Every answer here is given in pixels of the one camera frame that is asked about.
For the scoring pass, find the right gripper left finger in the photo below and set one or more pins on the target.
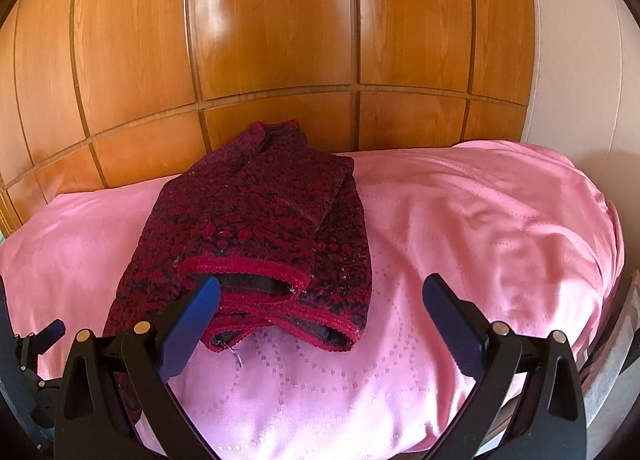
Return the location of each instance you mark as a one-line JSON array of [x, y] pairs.
[[91, 421]]

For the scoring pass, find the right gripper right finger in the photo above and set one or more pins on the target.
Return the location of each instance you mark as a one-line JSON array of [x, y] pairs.
[[549, 421]]

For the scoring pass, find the dark red floral garment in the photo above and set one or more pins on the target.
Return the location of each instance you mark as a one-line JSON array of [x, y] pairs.
[[281, 227]]

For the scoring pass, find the pink bedspread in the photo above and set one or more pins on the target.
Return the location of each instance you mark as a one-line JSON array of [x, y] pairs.
[[516, 229]]

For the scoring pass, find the wooden headboard panelling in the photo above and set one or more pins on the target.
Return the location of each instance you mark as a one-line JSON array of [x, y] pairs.
[[103, 93]]

